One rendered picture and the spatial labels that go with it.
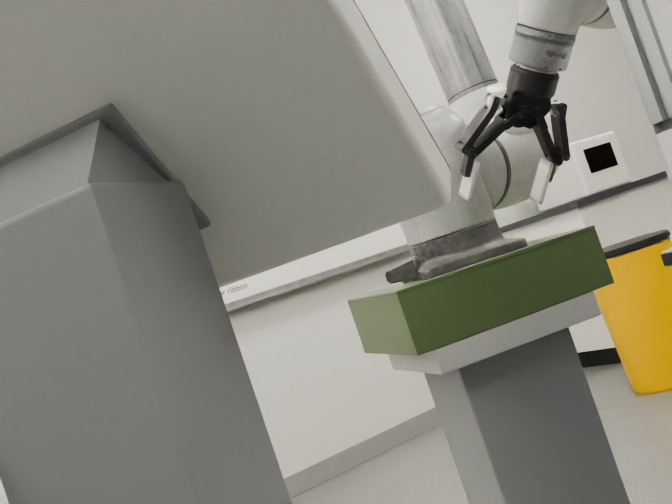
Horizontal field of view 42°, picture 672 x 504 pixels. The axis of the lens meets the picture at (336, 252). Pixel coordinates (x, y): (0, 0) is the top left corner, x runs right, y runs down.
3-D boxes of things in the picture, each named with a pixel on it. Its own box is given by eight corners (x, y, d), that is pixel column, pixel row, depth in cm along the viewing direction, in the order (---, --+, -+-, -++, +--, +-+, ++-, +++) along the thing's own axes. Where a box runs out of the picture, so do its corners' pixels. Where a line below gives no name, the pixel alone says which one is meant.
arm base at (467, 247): (380, 290, 154) (371, 260, 154) (494, 253, 157) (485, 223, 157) (402, 287, 136) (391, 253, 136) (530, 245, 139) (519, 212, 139)
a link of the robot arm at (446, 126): (388, 254, 148) (348, 132, 148) (455, 233, 160) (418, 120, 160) (457, 231, 136) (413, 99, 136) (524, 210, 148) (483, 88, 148)
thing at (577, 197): (537, 376, 509) (469, 180, 513) (655, 318, 571) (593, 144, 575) (634, 365, 448) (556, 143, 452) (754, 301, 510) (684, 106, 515)
